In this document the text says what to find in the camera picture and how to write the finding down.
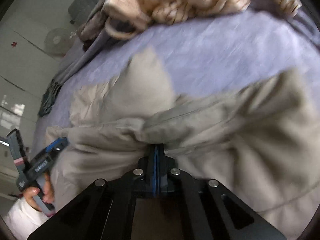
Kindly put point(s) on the purple embossed bed blanket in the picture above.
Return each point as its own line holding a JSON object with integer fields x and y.
{"x": 212, "y": 55}

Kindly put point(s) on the grey fringed scarf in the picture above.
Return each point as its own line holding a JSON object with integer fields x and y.
{"x": 53, "y": 87}

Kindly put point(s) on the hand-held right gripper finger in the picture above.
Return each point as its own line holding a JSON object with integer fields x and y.
{"x": 160, "y": 170}
{"x": 154, "y": 170}

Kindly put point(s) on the white wardrobe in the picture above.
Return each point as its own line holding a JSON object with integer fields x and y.
{"x": 22, "y": 67}

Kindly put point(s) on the person's left forearm white sleeve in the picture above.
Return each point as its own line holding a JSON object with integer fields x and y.
{"x": 22, "y": 220}

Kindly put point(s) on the person's left hand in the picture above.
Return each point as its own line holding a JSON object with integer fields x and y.
{"x": 30, "y": 195}

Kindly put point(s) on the beige quilted down jacket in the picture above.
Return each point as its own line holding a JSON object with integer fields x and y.
{"x": 125, "y": 100}

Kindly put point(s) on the red wardrobe sticker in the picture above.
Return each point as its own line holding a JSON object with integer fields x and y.
{"x": 14, "y": 44}

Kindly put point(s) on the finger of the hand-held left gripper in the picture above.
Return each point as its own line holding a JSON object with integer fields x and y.
{"x": 59, "y": 143}

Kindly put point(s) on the cream striped fleece robe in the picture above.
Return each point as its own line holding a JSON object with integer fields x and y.
{"x": 180, "y": 0}

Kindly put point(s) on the grey fleece throw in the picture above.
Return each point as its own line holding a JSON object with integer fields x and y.
{"x": 97, "y": 47}

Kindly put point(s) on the dark teal folded garment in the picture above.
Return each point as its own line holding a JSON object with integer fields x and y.
{"x": 46, "y": 105}

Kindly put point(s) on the brown grey fleece garment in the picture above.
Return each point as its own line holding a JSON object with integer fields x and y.
{"x": 92, "y": 27}

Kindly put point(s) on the grey quilted headboard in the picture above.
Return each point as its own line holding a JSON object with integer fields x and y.
{"x": 87, "y": 2}

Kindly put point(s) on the white standing fan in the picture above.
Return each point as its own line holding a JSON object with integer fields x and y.
{"x": 57, "y": 41}

